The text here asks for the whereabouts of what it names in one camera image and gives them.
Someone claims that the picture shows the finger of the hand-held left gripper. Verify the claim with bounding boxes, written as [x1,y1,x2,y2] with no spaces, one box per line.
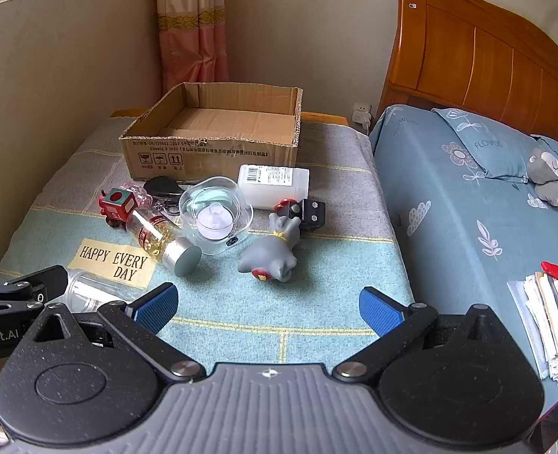
[0,265,70,319]

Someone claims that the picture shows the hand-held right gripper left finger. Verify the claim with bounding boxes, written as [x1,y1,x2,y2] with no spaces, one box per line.
[21,282,207,387]

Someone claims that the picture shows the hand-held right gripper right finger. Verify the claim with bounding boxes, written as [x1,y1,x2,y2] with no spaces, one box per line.
[331,286,522,385]

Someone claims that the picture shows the glass bottle with silver cap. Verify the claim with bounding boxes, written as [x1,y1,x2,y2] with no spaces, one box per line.
[126,209,203,277]

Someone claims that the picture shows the clear glass container with lid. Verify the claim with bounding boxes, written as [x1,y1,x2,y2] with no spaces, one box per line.
[179,176,254,256]

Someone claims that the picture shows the black cube toy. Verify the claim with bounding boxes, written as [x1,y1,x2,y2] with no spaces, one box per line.
[299,199,327,233]

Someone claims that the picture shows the grey elephant toy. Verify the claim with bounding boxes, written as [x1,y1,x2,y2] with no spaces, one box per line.
[238,211,303,285]

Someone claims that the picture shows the small red black toy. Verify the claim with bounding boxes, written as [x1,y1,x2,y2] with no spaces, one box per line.
[273,197,303,221]

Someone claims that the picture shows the white plastic bottle green label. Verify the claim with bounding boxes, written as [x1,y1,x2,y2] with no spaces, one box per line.
[237,164,310,210]

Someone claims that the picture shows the brown cardboard box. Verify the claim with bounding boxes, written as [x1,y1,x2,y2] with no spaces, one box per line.
[118,81,304,183]

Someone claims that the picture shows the striped grey teal blanket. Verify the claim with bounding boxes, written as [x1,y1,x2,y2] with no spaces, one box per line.
[0,116,417,391]

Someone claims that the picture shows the blue floral bed sheet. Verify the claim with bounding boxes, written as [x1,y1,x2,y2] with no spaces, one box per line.
[369,104,558,454]

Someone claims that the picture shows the red toy train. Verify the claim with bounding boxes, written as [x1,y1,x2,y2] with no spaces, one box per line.
[98,188,138,229]

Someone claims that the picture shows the black key case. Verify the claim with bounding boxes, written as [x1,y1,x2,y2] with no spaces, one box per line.
[143,176,186,198]

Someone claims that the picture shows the stack of papers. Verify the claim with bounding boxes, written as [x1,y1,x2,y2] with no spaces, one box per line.
[507,272,558,385]

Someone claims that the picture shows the blue floral pillow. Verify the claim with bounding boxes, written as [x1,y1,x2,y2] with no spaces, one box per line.
[432,107,558,191]

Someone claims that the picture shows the grey plush toy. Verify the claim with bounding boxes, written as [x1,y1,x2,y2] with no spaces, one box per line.
[526,148,558,207]

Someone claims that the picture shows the wooden headboard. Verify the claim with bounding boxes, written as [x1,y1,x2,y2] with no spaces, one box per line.
[376,0,558,152]

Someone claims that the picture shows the pink patterned curtain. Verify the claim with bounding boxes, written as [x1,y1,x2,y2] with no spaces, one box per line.
[155,0,231,101]

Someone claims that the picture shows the pink charm keychain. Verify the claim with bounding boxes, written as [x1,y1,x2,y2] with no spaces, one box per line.
[120,180,181,221]

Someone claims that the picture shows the white wall charger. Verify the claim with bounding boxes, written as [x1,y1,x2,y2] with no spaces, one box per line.
[352,101,375,132]

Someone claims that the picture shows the wooden side bed frame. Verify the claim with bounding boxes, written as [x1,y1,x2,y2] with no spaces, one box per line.
[110,109,351,127]

